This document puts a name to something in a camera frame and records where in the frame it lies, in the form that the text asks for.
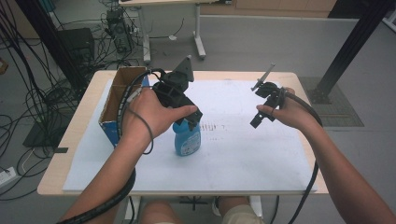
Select white shoe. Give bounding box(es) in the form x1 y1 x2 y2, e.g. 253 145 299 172
212 196 223 217

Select black box case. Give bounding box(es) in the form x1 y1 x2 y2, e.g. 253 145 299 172
57 27 96 64

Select black flat base plate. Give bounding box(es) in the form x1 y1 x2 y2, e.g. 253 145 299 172
22 116 73 149

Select thick black left gripper cable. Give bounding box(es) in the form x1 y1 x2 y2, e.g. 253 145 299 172
56 67 168 224

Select person's left leg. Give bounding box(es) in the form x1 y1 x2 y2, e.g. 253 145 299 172
139 200 177 224

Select black metal frame post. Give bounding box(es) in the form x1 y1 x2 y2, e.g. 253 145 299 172
307 0 396 105
14 0 89 91

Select tangle of black floor cables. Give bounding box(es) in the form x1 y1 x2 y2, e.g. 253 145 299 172
0 0 139 202

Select thick black gripper cable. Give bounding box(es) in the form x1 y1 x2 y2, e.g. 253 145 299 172
56 67 168 224
281 88 325 224

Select white background desk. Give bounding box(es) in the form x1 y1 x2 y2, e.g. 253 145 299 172
118 0 233 64

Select person's leg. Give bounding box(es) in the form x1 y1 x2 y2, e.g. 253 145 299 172
139 200 177 224
217 195 251 217

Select blue cardboard box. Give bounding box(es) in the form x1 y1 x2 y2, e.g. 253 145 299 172
98 65 150 147

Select beige shorts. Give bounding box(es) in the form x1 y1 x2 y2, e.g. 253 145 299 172
221 204 266 224

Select white table leg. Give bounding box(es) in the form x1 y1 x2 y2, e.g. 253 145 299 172
124 195 142 222
248 195 264 218

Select white table mat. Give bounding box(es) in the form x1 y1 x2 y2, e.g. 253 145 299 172
62 78 318 193

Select thick black right gripper cable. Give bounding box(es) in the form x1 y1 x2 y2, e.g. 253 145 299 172
281 88 325 224

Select thin black wire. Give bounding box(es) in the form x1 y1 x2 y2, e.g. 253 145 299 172
125 105 155 156

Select white power strip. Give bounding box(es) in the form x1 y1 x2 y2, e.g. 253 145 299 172
0 166 19 189

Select person's right leg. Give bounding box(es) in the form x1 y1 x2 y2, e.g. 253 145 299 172
217 195 251 217

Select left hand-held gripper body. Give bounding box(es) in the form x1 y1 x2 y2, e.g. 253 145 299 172
152 55 200 110

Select person's right hand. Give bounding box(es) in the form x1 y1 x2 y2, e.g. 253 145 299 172
256 87 318 132

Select person's left hand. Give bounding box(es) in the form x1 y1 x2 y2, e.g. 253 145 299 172
120 88 199 147

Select blue plastic bottle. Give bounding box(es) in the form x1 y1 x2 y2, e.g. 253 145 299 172
172 118 203 158

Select black computer tower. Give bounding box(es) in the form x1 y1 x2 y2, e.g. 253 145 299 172
105 8 134 54

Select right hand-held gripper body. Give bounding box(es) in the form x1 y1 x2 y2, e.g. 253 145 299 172
250 63 287 110

